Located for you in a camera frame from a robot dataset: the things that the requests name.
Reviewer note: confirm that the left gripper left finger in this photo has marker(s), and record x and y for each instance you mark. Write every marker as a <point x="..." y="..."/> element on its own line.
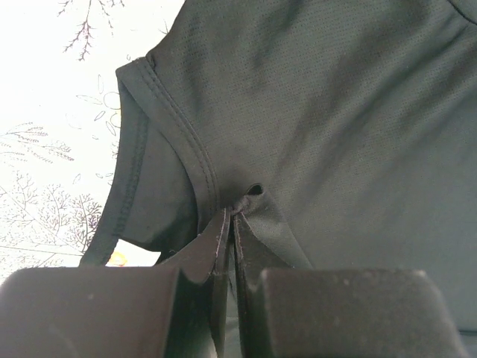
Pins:
<point x="174" y="309"/>

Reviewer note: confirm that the black t shirt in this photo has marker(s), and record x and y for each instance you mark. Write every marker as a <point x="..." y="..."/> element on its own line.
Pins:
<point x="343" y="133"/>

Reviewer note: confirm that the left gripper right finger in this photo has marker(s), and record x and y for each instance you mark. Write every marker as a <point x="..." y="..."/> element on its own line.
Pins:
<point x="292" y="312"/>

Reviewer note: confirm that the floral table mat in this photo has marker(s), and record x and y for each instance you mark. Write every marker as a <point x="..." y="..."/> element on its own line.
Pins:
<point x="60" y="119"/>

